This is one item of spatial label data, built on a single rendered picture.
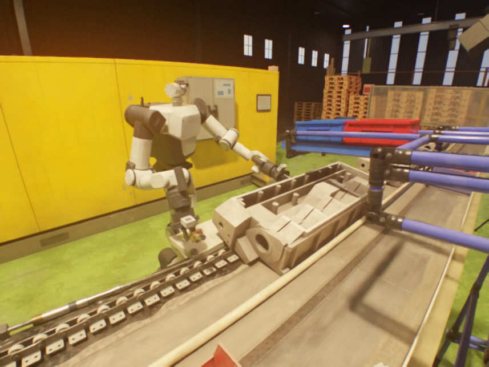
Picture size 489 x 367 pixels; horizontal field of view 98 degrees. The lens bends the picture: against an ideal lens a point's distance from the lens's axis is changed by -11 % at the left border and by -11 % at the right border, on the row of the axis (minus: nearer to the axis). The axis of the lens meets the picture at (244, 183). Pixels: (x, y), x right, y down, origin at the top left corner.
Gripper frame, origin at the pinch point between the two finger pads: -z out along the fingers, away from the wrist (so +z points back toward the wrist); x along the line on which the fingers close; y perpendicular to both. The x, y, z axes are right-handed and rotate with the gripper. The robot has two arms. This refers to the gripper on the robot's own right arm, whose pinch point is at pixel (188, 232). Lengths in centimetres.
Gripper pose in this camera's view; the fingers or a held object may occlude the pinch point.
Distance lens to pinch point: 100.1
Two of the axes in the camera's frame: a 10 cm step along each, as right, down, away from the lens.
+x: 7.5, -2.3, 6.1
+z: -2.8, -9.6, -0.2
